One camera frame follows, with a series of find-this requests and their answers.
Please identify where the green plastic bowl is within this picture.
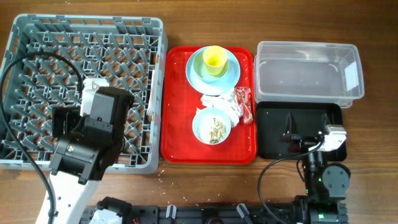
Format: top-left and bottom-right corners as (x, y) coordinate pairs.
(193, 48), (229, 83)

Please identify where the white plastic fork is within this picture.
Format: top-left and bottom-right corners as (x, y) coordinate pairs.
(147, 70), (156, 116)

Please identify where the grey dishwasher rack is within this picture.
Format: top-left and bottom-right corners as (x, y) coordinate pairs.
(1, 14), (169, 174)

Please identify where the white napkin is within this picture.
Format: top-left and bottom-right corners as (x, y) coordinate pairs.
(200, 88), (243, 128)

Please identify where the yellow plastic cup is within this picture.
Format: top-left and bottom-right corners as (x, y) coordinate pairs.
(203, 45), (228, 76)

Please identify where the red snack wrapper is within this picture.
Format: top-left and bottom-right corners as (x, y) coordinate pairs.
(235, 86), (253, 124)

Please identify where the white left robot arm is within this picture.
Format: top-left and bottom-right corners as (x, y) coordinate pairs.
(37, 78), (134, 223)

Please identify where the black tray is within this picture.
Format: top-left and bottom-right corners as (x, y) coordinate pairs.
(256, 101), (343, 159)

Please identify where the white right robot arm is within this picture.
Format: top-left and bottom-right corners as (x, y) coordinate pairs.
(280, 113), (351, 224)

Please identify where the clear plastic bin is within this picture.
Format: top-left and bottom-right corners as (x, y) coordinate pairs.
(254, 41), (364, 108)

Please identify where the light blue plate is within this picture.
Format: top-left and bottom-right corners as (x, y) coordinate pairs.
(185, 47), (241, 96)

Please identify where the light blue food bowl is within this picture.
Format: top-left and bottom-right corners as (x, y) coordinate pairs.
(192, 108), (231, 145)

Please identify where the red serving tray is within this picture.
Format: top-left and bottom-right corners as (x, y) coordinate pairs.
(160, 46), (257, 164)

